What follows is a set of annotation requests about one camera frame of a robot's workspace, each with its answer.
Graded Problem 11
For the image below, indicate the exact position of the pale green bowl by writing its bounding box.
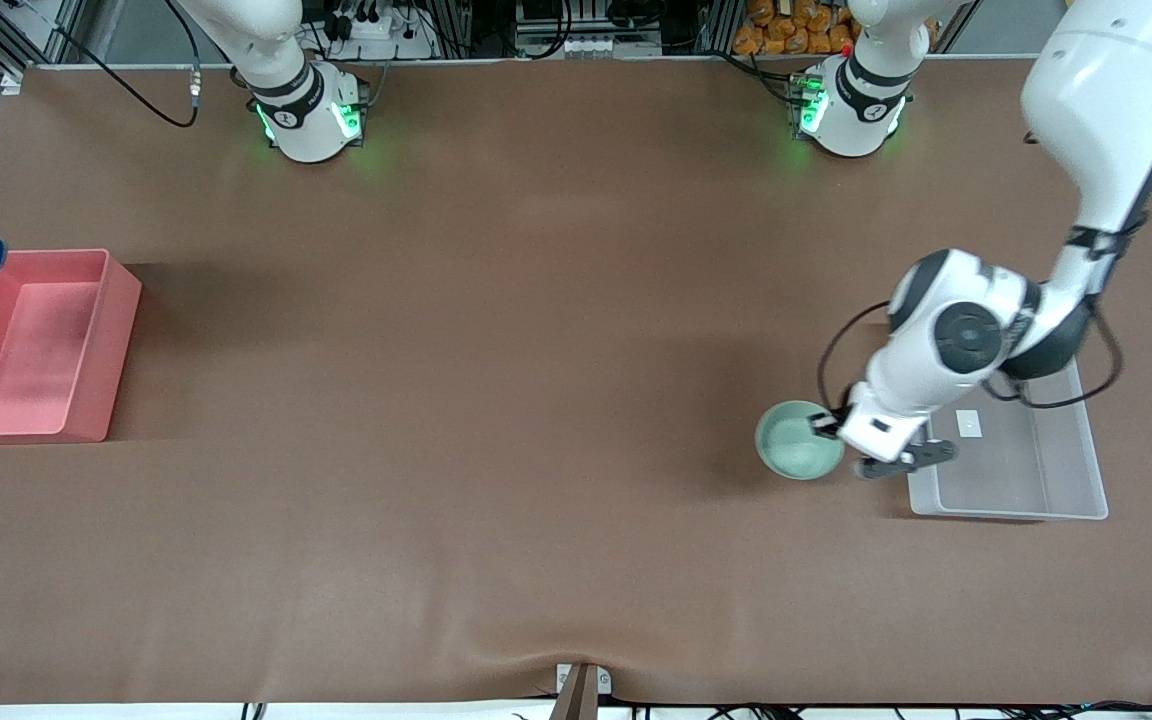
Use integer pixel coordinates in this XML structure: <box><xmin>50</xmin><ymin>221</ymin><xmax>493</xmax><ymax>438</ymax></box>
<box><xmin>755</xmin><ymin>400</ymin><xmax>847</xmax><ymax>481</ymax></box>

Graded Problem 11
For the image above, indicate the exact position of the clear plastic bin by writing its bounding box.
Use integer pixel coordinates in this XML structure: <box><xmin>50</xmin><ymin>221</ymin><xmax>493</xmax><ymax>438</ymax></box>
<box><xmin>906</xmin><ymin>360</ymin><xmax>1109</xmax><ymax>521</ymax></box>

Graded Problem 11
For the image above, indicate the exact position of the brown table mat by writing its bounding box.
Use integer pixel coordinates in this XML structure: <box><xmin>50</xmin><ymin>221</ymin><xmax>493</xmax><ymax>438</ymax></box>
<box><xmin>0</xmin><ymin>55</ymin><xmax>1152</xmax><ymax>706</ymax></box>

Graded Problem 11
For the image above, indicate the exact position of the orange snack bag pile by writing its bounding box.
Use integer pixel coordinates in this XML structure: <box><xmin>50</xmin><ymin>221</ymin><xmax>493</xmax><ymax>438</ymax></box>
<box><xmin>733</xmin><ymin>0</ymin><xmax>857</xmax><ymax>56</ymax></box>

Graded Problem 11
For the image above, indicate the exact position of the white socket strip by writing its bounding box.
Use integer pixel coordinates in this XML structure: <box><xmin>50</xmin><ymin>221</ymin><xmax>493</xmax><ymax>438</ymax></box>
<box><xmin>521</xmin><ymin>30</ymin><xmax>662</xmax><ymax>59</ymax></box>

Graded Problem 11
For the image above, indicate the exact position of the white power strip with plugs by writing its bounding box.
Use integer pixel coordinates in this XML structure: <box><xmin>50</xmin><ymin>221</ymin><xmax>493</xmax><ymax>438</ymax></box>
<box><xmin>331</xmin><ymin>0</ymin><xmax>437</xmax><ymax>61</ymax></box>

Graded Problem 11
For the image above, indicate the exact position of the pink plastic bin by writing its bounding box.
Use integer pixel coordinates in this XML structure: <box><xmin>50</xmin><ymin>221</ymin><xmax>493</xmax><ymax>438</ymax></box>
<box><xmin>0</xmin><ymin>249</ymin><xmax>143</xmax><ymax>443</ymax></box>

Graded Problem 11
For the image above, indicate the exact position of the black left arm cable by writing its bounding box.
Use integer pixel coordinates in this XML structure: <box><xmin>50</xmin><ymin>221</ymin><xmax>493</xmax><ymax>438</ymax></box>
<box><xmin>816</xmin><ymin>300</ymin><xmax>1124</xmax><ymax>413</ymax></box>

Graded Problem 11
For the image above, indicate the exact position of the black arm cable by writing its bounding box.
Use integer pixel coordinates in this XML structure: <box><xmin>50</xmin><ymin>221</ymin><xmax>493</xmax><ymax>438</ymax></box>
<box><xmin>31</xmin><ymin>0</ymin><xmax>202</xmax><ymax>129</ymax></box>
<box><xmin>816</xmin><ymin>300</ymin><xmax>1124</xmax><ymax>413</ymax></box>

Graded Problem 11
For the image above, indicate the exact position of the table edge clamp bracket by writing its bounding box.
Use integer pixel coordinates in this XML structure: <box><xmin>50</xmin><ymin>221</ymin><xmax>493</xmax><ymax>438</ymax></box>
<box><xmin>551</xmin><ymin>662</ymin><xmax>613</xmax><ymax>720</ymax></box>

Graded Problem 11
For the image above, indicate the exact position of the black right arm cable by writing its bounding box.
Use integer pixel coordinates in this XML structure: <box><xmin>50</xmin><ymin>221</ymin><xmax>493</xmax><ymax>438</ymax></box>
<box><xmin>31</xmin><ymin>0</ymin><xmax>202</xmax><ymax>129</ymax></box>

